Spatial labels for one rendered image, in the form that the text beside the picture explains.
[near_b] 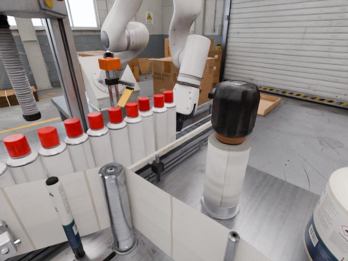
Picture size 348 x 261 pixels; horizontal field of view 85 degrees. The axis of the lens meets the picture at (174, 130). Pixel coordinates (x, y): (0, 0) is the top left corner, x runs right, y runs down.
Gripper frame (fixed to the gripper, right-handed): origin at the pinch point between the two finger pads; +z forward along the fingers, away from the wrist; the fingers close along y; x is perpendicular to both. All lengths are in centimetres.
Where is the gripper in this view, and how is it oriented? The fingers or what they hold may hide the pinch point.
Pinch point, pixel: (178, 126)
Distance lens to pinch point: 71.7
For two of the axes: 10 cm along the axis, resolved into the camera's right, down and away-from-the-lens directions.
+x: 6.3, -0.2, 7.8
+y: 7.4, 3.0, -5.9
